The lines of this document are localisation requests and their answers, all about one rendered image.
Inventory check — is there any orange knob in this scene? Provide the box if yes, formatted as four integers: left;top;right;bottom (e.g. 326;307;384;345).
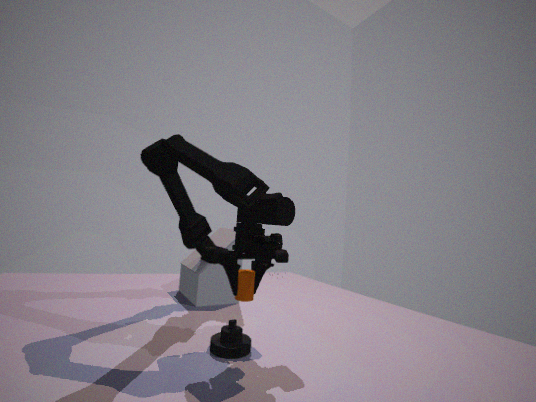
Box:
234;270;255;302

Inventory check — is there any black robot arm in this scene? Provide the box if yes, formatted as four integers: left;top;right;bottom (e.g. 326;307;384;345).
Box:
141;134;295;260

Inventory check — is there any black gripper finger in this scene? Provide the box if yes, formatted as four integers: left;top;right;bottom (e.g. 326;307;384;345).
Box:
251;261;274;294
219;264;241;296

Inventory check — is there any black round pedestal with shaft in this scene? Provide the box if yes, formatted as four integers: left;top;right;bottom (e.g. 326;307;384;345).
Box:
210;319;251;359

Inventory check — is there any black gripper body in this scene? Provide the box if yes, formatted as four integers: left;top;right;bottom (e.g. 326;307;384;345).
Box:
202;222;289;265

